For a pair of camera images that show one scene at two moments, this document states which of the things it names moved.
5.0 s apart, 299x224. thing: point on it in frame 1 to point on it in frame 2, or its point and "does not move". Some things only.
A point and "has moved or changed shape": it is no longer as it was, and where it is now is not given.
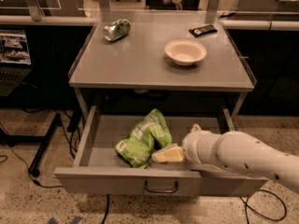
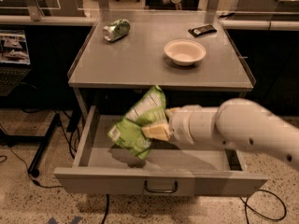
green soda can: x=117 y=30 does not move
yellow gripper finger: x=170 y=154 to x=159 y=132
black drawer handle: x=146 y=186 does not move
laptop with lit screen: x=15 y=60 does not move
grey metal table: x=161 y=58 does not move
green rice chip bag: x=149 y=134 has moved or changed shape
